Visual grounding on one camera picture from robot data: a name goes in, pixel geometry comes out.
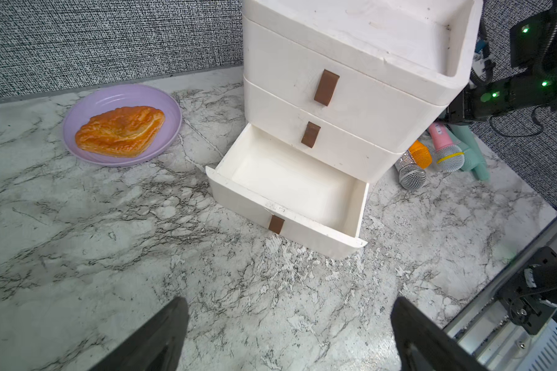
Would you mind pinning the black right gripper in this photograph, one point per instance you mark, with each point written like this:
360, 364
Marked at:
477, 104

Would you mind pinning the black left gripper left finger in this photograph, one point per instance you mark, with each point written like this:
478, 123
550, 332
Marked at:
157, 345

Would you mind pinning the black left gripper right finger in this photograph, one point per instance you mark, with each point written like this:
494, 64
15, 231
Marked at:
422, 345

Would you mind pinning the mint green tube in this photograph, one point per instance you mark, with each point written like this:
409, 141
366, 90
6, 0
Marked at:
475, 162

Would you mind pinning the pink microphone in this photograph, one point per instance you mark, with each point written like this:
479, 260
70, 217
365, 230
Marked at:
448, 156

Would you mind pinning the orange microphone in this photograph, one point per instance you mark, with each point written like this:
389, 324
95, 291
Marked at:
421, 154

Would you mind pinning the glittery silver microphone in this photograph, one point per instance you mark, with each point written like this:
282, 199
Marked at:
411, 176

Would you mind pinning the white bottom drawer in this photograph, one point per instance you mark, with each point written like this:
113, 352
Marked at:
291, 194

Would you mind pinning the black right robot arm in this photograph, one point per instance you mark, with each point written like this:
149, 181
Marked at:
533, 46

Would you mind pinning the white three-drawer storage unit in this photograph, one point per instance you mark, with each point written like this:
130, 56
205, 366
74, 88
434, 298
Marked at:
354, 83

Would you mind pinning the orange pastry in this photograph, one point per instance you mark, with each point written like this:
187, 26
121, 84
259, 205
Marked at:
122, 133

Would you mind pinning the purple plastic plate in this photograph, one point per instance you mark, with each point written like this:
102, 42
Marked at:
110, 98

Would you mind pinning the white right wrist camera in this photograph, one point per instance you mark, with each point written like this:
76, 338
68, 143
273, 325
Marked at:
482, 66

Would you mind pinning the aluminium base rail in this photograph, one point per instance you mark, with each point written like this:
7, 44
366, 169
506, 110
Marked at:
512, 323

